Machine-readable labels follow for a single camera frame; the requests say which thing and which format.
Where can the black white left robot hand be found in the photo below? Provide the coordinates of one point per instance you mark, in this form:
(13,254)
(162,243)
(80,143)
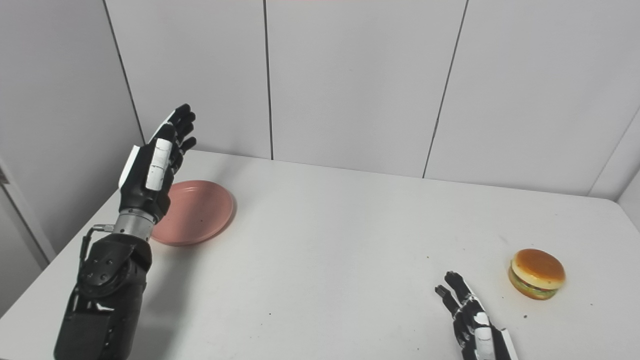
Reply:
(150,170)

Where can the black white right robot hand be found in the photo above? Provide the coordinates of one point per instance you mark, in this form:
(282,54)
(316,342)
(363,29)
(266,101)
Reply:
(482,335)

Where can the pink round plate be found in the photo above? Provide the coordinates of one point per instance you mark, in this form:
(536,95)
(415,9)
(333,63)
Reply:
(200,212)

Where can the toy hamburger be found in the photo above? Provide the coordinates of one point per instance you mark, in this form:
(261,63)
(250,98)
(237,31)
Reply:
(537,272)

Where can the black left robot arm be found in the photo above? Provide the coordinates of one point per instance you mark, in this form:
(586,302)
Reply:
(105,295)

